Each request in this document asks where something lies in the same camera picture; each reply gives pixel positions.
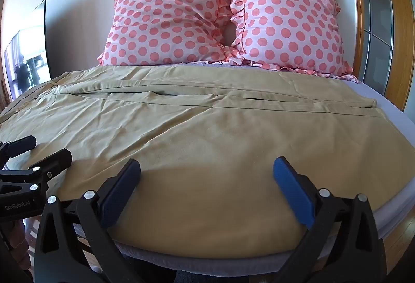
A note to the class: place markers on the bed with lavender sheet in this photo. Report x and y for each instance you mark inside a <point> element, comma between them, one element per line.
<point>394,140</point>

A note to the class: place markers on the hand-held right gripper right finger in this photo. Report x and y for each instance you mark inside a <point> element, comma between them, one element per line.
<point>294,197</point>

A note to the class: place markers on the wooden framed glass door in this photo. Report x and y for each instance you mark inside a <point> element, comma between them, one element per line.
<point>373,20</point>

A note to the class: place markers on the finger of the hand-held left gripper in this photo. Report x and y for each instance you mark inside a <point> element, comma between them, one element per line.
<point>55,160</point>
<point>20,144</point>

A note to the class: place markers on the wall mirror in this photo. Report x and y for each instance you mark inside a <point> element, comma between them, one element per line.
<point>27,56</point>

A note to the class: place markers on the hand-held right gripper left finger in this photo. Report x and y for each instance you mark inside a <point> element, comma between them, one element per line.
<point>119,197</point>

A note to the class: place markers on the person's left hand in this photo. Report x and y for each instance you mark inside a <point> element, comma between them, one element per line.
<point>17,245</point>

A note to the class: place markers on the pink polka-dot pillow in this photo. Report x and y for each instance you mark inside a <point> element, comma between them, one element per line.
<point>290,22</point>
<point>163,22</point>

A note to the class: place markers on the tan bed cover sheet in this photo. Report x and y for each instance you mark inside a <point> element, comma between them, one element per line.
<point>201,146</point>

